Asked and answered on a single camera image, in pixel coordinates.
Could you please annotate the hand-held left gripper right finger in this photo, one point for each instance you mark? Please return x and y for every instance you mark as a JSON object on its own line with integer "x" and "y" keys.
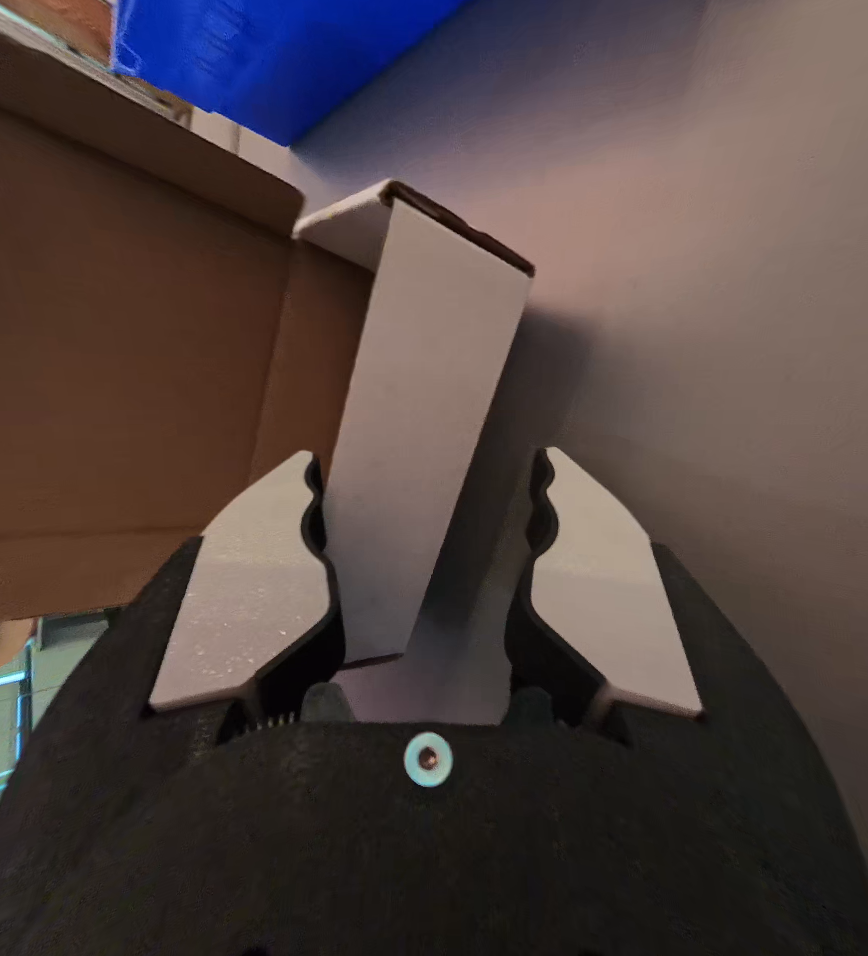
{"x": 605, "y": 597}

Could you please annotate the blue plastic bin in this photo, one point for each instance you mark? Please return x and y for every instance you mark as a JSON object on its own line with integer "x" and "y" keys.
{"x": 292, "y": 60}

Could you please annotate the white cardboard mailer box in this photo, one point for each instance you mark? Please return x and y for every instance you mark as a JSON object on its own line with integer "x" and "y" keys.
{"x": 105, "y": 373}

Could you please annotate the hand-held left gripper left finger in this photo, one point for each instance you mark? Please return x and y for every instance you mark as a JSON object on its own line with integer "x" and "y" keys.
{"x": 247, "y": 597}

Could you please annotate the wooden beam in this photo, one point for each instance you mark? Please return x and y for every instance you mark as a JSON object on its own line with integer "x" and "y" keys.
{"x": 60, "y": 26}

